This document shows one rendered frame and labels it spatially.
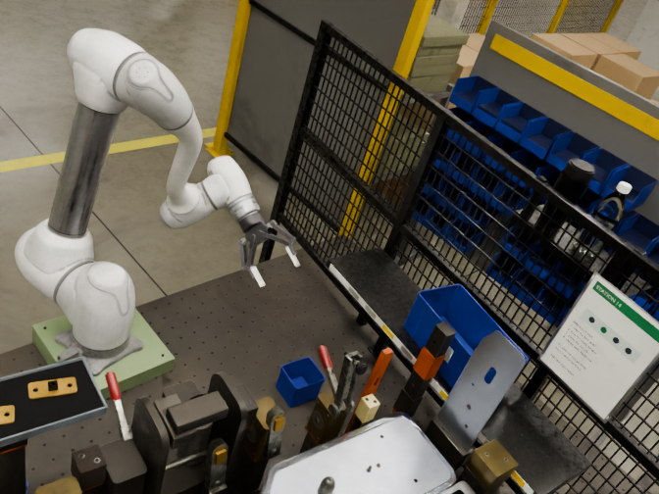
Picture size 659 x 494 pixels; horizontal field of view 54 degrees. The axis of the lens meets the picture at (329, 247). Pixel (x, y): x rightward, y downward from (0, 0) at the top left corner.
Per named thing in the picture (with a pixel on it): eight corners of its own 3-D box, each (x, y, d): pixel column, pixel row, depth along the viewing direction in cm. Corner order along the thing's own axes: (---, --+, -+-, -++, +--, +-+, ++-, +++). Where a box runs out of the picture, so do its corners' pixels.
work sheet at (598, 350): (604, 423, 158) (676, 336, 140) (536, 359, 171) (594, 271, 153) (608, 420, 159) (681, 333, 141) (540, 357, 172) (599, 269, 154)
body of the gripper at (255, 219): (232, 223, 201) (246, 249, 200) (254, 210, 199) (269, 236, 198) (242, 222, 208) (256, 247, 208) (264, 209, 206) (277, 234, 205)
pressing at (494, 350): (466, 453, 158) (526, 360, 138) (435, 418, 164) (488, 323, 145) (467, 452, 158) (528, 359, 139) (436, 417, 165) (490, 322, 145)
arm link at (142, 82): (205, 101, 159) (166, 75, 163) (177, 60, 142) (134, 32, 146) (172, 142, 157) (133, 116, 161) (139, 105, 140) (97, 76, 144)
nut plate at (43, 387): (28, 399, 119) (28, 395, 119) (27, 383, 122) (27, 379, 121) (77, 392, 123) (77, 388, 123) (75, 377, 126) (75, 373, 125)
